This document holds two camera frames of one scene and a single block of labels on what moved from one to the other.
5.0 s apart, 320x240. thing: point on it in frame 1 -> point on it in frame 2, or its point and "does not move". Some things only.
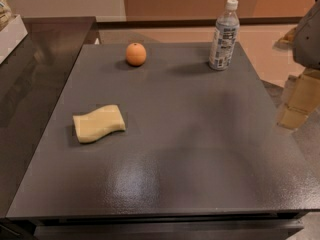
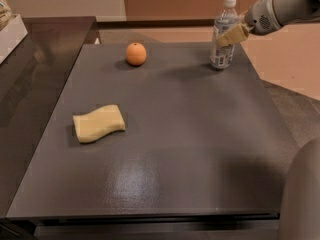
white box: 12,36 does not move
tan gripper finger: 289,37 -> 243,17
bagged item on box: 5,12 does not move
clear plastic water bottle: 225,37 does not move
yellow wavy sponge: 97,123 does not move
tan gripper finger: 304,99 -> 233,35
